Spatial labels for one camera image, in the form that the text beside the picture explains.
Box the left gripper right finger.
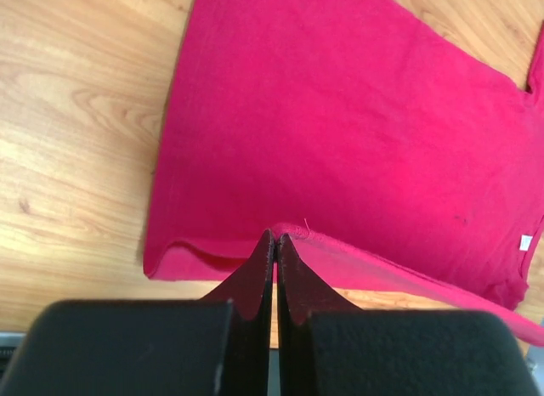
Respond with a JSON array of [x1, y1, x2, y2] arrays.
[[277, 236, 538, 395]]

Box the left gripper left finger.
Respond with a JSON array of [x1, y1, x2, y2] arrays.
[[1, 232, 275, 395]]

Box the magenta t shirt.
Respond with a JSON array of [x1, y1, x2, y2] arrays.
[[143, 0, 543, 346]]

